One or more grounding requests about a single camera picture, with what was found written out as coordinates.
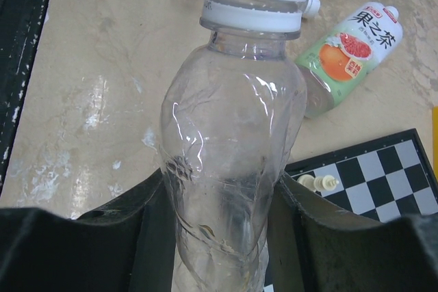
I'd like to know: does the chessboard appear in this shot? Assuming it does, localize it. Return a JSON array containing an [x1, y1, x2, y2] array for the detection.
[[285, 128, 438, 292]]

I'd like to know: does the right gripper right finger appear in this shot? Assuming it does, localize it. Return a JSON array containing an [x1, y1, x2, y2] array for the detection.
[[268, 174, 437, 291]]

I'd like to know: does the small white bottle cap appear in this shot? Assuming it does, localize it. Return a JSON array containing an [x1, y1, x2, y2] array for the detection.
[[302, 0, 321, 19]]

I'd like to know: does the white chess piece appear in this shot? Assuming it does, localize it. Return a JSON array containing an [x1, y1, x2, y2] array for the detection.
[[298, 174, 339, 192]]

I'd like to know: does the clear Pocari bottle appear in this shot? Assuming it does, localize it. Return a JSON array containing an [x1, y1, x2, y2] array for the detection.
[[159, 0, 307, 291]]

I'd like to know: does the yellow triangle toy far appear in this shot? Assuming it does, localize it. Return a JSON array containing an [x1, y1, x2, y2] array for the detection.
[[432, 106, 438, 135]]

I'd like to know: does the grapefruit tea bottle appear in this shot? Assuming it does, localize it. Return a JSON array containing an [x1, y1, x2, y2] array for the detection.
[[295, 2, 403, 118]]

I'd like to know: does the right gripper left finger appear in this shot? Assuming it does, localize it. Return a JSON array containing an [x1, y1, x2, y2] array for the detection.
[[1, 171, 175, 291]]

